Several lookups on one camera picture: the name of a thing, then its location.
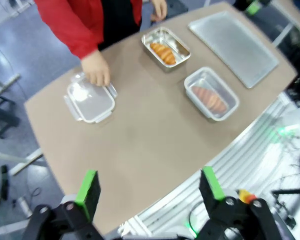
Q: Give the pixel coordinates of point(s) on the black bar on floor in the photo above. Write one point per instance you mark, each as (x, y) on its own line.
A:
(4, 182)

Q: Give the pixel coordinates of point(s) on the person's right forearm red sleeve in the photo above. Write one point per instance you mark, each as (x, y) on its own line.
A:
(72, 32)

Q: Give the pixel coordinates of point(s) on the stainless steel container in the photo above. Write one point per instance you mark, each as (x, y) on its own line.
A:
(180, 52)
(190, 93)

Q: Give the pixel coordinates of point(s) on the golden croissant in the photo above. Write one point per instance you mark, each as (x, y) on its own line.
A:
(210, 100)
(163, 53)

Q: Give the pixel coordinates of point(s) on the perforated metal baking tray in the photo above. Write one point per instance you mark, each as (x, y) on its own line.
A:
(235, 47)

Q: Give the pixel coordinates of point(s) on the clear plastic clip lid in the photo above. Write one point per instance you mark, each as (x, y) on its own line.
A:
(90, 103)
(215, 82)

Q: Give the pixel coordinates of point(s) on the left gripper black green-padded right finger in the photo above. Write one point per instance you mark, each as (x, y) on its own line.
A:
(211, 185)

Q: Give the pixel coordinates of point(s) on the white brown-table leg foot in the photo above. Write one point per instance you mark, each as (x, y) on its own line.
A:
(27, 162)

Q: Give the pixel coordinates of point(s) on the grey plastic stool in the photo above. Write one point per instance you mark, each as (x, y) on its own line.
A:
(1, 112)

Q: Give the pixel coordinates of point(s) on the orange red button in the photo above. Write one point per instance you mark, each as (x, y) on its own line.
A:
(245, 196)

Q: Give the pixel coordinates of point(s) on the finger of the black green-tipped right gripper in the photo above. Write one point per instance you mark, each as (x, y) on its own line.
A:
(253, 7)

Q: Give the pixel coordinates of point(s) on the left gripper black green-padded left finger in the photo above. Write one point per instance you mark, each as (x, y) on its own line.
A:
(88, 192)

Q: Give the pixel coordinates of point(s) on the person's left hand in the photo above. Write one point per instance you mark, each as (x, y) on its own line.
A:
(159, 10)

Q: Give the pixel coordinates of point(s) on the person's right hand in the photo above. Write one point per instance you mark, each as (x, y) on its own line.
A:
(96, 70)

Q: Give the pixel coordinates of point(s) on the person in red jacket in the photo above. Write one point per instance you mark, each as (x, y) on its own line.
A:
(120, 20)

